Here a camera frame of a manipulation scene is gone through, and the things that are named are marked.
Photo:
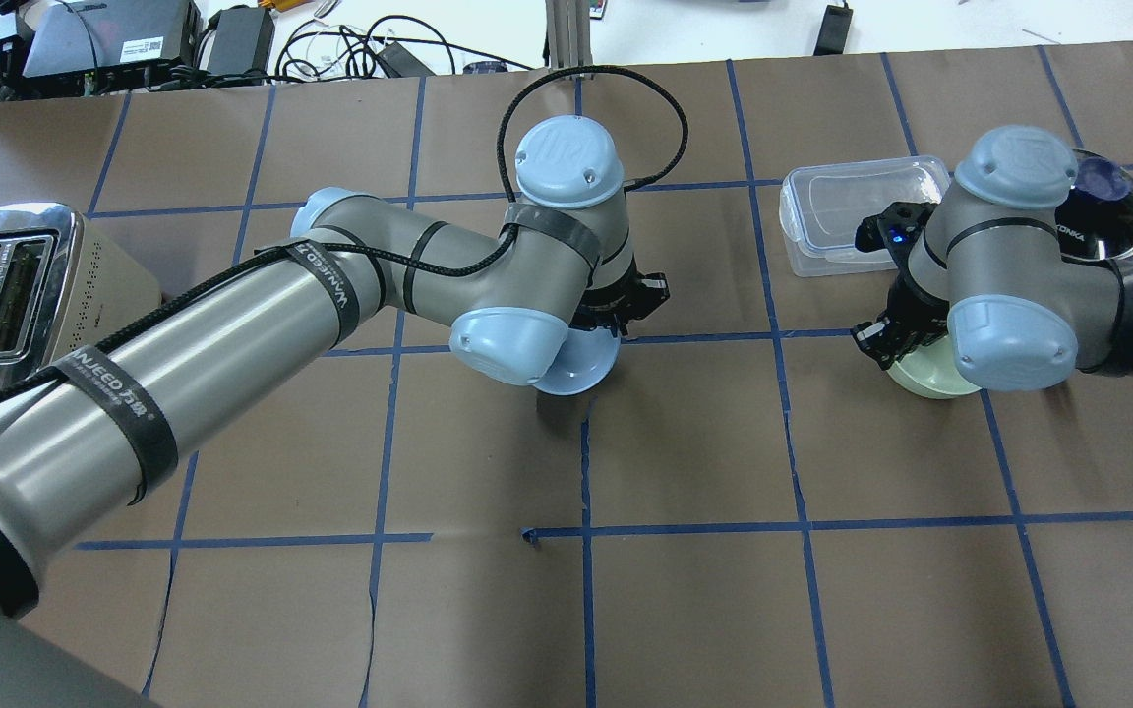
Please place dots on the black power adapter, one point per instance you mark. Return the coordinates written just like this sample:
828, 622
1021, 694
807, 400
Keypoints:
239, 41

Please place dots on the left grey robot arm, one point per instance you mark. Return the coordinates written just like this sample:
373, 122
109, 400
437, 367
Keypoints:
541, 305

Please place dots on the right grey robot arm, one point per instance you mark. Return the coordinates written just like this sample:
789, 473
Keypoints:
984, 289

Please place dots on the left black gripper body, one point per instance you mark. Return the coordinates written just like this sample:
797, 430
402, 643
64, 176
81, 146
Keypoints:
614, 304

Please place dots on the clear plastic container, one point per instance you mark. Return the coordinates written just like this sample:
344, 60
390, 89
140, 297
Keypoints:
822, 206

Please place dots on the blue bowl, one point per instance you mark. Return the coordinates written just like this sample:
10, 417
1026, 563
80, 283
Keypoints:
584, 360

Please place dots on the small black adapter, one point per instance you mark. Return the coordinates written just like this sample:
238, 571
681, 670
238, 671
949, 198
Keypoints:
834, 30

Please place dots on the green bowl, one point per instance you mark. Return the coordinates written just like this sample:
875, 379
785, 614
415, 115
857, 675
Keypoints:
930, 376

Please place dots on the grey metal post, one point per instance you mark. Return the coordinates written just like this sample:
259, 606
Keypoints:
569, 34

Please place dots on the shiny metal bowl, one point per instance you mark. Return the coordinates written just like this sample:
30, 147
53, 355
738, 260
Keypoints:
1095, 222

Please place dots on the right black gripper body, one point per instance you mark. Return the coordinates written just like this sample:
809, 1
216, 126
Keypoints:
906, 307

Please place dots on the cream silver toaster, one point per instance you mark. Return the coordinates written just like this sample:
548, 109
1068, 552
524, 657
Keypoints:
63, 285

